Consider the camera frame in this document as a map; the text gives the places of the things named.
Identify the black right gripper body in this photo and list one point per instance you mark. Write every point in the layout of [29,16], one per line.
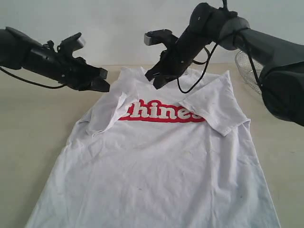
[175,61]

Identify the metal wire mesh basket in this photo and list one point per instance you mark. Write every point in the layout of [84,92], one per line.
[246,71]

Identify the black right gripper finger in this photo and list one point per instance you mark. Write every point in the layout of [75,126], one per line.
[160,80]

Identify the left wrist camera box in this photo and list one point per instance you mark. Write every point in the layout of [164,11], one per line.
[66,48]

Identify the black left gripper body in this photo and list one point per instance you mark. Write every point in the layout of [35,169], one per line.
[72,72]

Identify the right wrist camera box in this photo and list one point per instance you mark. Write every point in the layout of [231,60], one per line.
[163,36]

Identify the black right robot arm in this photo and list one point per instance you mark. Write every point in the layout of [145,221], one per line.
[281,79]

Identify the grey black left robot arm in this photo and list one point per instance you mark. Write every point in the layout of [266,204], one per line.
[17,51]

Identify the white t-shirt red print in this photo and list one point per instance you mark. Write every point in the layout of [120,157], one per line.
[157,158]

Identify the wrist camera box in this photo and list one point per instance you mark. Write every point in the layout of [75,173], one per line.
[163,36]
[66,48]

